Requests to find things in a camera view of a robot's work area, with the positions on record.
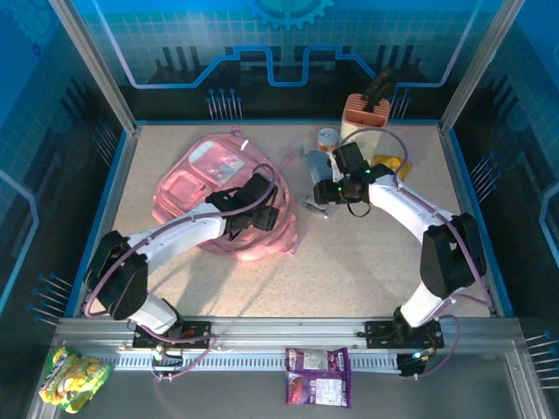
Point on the clear plastic pencil case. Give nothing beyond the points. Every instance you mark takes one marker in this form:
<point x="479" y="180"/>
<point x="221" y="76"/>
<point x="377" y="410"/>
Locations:
<point x="319" y="166"/>

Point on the pink student backpack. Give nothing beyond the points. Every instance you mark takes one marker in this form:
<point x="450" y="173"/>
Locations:
<point x="183" y="192"/>

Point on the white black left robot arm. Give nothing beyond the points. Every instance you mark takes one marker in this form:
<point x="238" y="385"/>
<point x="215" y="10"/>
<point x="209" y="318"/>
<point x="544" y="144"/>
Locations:
<point x="183" y="231"/>

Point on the green yellow snack bag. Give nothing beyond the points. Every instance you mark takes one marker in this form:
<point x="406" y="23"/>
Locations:
<point x="74" y="384"/>

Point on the small white orange can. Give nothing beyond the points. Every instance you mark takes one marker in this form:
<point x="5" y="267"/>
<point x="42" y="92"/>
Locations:
<point x="327" y="139"/>

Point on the cream knife block pink top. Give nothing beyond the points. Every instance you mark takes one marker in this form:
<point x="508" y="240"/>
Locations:
<point x="362" y="131"/>

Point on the purple snack packet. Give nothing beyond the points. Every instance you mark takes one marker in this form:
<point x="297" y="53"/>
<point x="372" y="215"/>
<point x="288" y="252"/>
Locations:
<point x="319" y="384"/>

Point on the aluminium mounting rail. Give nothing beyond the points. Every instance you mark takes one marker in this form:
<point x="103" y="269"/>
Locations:
<point x="284" y="331"/>

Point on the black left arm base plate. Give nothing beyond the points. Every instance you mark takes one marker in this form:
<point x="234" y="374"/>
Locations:
<point x="198" y="334"/>

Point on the aluminium table side rail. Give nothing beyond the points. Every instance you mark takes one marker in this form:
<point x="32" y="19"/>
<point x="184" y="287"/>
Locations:
<point x="112" y="205"/>
<point x="472" y="218"/>

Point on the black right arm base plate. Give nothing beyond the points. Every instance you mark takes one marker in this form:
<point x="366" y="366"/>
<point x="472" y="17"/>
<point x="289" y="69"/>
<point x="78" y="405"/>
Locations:
<point x="380" y="334"/>

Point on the aluminium frame post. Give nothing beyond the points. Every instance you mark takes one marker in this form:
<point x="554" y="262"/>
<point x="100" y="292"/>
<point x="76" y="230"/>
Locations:
<point x="94" y="65"/>
<point x="480" y="65"/>

